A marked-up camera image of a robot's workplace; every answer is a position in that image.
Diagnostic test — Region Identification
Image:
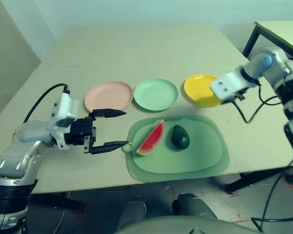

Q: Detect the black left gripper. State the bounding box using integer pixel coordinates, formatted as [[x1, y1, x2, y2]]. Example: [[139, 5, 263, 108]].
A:
[[64, 109, 129, 155]]

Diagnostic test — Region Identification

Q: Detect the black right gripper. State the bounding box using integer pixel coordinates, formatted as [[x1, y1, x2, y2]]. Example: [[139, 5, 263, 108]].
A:
[[223, 90, 247, 104]]

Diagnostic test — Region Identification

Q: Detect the red watermelon slice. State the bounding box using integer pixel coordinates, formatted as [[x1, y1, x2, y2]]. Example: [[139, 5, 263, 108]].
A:
[[136, 119, 165, 156]]

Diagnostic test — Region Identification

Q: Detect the dark green avocado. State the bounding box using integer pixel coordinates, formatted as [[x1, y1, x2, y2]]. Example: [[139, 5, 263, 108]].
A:
[[171, 125, 190, 150]]

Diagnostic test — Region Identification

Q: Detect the pink round plate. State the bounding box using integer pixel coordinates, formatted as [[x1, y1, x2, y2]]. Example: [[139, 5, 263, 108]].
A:
[[84, 81, 134, 113]]

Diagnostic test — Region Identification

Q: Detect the yellow round plate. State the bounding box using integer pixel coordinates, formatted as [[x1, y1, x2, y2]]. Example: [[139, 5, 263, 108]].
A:
[[184, 74, 224, 107]]

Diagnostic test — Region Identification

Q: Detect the mint green round plate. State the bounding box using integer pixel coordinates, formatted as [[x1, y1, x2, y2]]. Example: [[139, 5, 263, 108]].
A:
[[133, 78, 179, 112]]

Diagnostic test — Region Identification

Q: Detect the red floor tape mark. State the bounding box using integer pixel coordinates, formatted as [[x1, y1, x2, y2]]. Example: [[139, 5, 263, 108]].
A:
[[72, 202, 90, 219], [226, 185, 239, 198]]

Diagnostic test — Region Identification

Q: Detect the green silicone mat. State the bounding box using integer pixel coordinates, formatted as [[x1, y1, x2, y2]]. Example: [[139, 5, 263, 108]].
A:
[[121, 114, 230, 182]]

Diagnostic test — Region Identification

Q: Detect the grey robot left leg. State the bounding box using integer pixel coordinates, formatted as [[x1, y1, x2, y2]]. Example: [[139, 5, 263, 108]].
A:
[[118, 200, 147, 229]]

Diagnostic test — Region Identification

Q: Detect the grey robot leg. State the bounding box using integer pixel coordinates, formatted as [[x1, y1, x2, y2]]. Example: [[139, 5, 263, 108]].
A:
[[172, 193, 217, 219], [118, 200, 147, 229]]

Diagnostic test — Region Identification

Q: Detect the black table leg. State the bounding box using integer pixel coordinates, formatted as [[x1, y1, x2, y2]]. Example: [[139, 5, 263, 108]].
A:
[[226, 168, 293, 195], [26, 192, 87, 212]]

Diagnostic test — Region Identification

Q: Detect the grey robot right leg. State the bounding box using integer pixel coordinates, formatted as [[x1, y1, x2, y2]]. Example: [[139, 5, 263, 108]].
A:
[[172, 193, 217, 219]]

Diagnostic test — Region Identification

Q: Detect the grey robot torso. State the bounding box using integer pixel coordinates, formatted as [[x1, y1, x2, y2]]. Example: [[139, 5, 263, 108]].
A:
[[114, 214, 259, 234]]

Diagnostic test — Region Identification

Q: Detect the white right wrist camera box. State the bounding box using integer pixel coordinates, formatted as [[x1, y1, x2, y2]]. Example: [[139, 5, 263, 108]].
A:
[[209, 70, 250, 101]]

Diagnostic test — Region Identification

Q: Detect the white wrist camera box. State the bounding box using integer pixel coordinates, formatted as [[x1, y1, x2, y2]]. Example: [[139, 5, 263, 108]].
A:
[[48, 92, 80, 150], [209, 70, 250, 101]]

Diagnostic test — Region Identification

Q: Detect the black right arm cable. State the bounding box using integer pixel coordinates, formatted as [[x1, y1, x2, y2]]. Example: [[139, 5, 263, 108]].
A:
[[231, 82, 293, 232]]

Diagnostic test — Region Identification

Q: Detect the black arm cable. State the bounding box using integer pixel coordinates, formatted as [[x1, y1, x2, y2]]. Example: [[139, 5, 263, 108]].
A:
[[231, 82, 293, 232], [23, 83, 71, 124]]

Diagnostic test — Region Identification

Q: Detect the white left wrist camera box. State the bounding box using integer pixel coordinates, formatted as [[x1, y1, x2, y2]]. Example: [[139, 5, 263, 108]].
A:
[[48, 92, 80, 150]]

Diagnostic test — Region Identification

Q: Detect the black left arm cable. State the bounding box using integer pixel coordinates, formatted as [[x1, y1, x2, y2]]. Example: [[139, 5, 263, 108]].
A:
[[23, 83, 71, 124]]

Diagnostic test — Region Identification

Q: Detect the beige side table black frame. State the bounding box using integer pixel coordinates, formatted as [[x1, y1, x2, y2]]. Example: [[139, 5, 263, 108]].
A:
[[242, 21, 293, 59]]

